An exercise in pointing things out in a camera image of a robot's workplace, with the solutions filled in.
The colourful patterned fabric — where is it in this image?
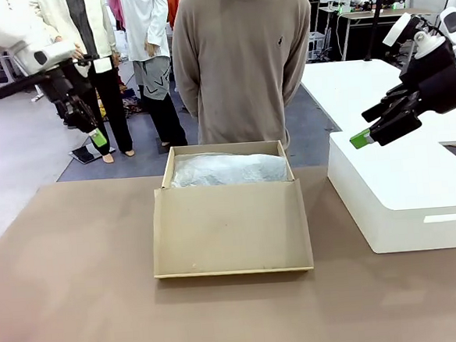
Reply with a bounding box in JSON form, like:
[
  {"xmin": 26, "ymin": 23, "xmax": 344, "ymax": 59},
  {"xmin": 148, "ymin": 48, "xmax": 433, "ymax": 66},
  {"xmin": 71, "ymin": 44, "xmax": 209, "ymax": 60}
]
[{"xmin": 94, "ymin": 73, "xmax": 146, "ymax": 122}]

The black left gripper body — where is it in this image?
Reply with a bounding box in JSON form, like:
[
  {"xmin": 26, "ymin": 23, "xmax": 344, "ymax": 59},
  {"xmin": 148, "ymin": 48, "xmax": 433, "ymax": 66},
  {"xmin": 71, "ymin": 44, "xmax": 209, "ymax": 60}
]
[{"xmin": 38, "ymin": 61, "xmax": 94, "ymax": 107}]

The white tissue paper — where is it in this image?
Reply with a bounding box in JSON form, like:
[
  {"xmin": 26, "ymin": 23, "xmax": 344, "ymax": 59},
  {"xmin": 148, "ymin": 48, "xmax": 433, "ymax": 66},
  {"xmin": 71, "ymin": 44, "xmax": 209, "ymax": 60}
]
[{"xmin": 169, "ymin": 147, "xmax": 289, "ymax": 191}]

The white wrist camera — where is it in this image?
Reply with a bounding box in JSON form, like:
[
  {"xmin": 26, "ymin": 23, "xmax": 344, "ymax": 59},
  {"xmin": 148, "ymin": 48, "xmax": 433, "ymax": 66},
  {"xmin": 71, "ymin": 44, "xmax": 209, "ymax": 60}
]
[
  {"xmin": 380, "ymin": 12, "xmax": 415, "ymax": 48},
  {"xmin": 72, "ymin": 53, "xmax": 113, "ymax": 76}
]

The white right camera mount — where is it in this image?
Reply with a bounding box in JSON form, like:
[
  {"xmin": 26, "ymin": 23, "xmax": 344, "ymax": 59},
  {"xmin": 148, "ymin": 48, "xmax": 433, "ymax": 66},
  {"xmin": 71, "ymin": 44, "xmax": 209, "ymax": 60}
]
[{"xmin": 411, "ymin": 26, "xmax": 448, "ymax": 60}]

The white plastic crate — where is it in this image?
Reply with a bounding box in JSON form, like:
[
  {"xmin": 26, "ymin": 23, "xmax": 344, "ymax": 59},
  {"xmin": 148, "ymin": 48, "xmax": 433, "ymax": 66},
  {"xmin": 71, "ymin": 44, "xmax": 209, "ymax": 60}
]
[{"xmin": 305, "ymin": 30, "xmax": 330, "ymax": 62}]

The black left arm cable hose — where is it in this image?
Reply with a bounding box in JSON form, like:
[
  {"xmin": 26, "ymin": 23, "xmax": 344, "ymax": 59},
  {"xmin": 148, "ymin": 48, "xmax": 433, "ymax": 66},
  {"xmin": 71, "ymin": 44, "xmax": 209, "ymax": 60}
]
[{"xmin": 0, "ymin": 69, "xmax": 52, "ymax": 101}]

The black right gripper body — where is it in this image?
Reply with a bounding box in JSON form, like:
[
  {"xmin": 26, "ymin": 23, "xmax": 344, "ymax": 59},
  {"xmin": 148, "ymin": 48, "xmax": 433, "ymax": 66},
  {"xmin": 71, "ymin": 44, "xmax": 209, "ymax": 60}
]
[{"xmin": 397, "ymin": 37, "xmax": 456, "ymax": 118}]

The black-framed background table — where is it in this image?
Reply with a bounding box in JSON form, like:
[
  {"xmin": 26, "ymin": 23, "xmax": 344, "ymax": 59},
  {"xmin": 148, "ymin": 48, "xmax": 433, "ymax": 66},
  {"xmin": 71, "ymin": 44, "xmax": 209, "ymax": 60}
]
[{"xmin": 335, "ymin": 5, "xmax": 444, "ymax": 63}]

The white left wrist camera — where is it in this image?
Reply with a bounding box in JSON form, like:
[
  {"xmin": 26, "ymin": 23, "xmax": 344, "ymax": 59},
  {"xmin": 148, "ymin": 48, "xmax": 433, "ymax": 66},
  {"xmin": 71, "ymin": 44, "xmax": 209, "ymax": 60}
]
[{"xmin": 72, "ymin": 53, "xmax": 113, "ymax": 76}]

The mannequin in orange hoodie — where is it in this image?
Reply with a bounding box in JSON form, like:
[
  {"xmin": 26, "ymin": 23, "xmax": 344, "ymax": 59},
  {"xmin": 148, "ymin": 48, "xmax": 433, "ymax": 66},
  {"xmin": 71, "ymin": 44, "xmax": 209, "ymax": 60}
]
[{"xmin": 166, "ymin": 0, "xmax": 191, "ymax": 30}]

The black vertical pole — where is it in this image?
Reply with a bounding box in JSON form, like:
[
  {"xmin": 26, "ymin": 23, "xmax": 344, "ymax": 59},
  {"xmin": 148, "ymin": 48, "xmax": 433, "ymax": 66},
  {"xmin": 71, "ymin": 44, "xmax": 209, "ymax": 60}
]
[{"xmin": 359, "ymin": 0, "xmax": 393, "ymax": 62}]

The white side table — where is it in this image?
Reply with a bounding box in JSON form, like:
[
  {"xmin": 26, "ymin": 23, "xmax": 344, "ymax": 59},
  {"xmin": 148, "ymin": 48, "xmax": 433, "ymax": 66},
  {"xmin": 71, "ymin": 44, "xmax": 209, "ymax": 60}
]
[{"xmin": 300, "ymin": 52, "xmax": 456, "ymax": 158}]

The white plastic box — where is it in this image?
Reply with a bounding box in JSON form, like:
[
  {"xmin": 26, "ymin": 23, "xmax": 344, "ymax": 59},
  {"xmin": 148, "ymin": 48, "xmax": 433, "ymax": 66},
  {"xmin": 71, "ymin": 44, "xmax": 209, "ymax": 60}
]
[{"xmin": 323, "ymin": 122, "xmax": 456, "ymax": 258}]

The pink garment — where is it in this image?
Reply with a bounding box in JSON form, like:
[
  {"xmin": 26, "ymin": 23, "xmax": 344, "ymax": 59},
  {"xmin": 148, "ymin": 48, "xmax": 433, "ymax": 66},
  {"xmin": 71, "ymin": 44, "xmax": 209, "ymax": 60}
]
[{"xmin": 107, "ymin": 0, "xmax": 126, "ymax": 32}]

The person in beige sweater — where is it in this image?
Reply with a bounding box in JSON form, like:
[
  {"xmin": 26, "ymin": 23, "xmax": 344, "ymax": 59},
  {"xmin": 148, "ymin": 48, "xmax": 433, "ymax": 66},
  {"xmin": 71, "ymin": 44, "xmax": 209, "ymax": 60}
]
[{"xmin": 168, "ymin": 0, "xmax": 322, "ymax": 155}]

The grey-blue floor mat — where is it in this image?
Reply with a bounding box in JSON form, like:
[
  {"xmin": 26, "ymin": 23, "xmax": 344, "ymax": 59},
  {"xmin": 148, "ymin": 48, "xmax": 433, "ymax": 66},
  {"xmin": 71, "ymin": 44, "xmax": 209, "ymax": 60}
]
[{"xmin": 49, "ymin": 80, "xmax": 344, "ymax": 184}]

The white label sticker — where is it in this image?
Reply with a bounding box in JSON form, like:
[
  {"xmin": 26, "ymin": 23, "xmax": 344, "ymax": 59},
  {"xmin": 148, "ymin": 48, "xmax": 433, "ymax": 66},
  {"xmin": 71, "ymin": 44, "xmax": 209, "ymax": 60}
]
[{"xmin": 422, "ymin": 213, "xmax": 456, "ymax": 226}]

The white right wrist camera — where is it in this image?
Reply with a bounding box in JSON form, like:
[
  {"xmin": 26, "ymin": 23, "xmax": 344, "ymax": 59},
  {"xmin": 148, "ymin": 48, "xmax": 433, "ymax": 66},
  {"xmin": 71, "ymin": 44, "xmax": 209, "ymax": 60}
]
[{"xmin": 380, "ymin": 12, "xmax": 415, "ymax": 48}]

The brown cardboard shoe box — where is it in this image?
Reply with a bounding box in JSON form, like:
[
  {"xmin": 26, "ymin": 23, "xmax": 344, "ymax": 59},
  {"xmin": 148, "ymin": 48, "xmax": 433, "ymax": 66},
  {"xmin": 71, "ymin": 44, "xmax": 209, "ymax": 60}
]
[{"xmin": 144, "ymin": 136, "xmax": 315, "ymax": 283}]

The mannequin in white shirt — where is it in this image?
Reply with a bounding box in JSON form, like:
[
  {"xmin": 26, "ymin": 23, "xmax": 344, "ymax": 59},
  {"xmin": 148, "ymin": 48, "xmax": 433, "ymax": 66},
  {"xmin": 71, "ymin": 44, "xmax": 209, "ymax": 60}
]
[{"xmin": 119, "ymin": 0, "xmax": 191, "ymax": 151}]

